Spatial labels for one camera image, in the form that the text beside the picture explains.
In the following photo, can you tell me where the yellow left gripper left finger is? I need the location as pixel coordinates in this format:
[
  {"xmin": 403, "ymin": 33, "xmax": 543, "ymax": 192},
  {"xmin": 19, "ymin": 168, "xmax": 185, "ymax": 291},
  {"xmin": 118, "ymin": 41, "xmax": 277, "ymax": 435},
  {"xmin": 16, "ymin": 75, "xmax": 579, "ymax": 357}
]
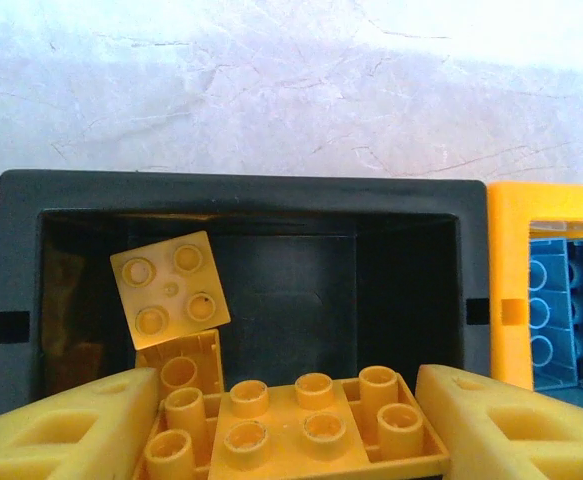
[{"xmin": 0, "ymin": 367, "xmax": 161, "ymax": 480}]

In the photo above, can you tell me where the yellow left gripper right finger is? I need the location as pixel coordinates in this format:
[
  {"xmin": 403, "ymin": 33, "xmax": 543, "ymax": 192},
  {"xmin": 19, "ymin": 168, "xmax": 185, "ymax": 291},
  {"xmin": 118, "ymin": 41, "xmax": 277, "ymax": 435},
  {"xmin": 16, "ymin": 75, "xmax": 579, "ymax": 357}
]
[{"xmin": 414, "ymin": 363, "xmax": 583, "ymax": 480}]

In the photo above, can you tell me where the yellow two-by-two lego brick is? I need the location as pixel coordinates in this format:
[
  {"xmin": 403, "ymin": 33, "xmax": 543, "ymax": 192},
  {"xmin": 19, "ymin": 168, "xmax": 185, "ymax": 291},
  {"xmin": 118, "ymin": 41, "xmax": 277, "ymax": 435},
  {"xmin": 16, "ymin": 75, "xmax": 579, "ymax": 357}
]
[
  {"xmin": 109, "ymin": 229, "xmax": 231, "ymax": 352},
  {"xmin": 134, "ymin": 327, "xmax": 224, "ymax": 401}
]

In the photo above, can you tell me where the blue two-by-four lego brick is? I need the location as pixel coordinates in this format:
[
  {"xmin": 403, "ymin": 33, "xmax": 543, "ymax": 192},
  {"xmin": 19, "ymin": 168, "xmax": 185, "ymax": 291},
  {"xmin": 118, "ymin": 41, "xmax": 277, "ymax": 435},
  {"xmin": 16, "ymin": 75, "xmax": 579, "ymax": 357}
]
[{"xmin": 527, "ymin": 235, "xmax": 583, "ymax": 397}]

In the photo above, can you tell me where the yellow black striped lego brick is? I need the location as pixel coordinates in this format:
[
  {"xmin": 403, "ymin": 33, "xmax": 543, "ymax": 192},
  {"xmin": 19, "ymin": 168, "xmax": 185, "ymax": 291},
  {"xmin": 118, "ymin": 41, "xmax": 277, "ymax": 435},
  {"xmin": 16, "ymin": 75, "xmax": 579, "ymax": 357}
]
[{"xmin": 133, "ymin": 366, "xmax": 451, "ymax": 480}]

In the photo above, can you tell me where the yellow plastic bin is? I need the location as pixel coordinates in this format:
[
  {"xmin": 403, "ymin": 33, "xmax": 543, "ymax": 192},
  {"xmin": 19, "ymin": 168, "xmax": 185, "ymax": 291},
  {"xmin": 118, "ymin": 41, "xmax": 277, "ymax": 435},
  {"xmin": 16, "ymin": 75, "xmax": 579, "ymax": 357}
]
[{"xmin": 485, "ymin": 180, "xmax": 583, "ymax": 416}]

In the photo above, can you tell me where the black plastic bin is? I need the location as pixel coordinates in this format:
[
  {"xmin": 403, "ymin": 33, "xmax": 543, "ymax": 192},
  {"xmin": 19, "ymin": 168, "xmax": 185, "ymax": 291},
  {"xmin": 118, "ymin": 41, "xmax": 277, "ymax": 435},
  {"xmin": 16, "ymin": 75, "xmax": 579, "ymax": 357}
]
[{"xmin": 0, "ymin": 168, "xmax": 489, "ymax": 424}]

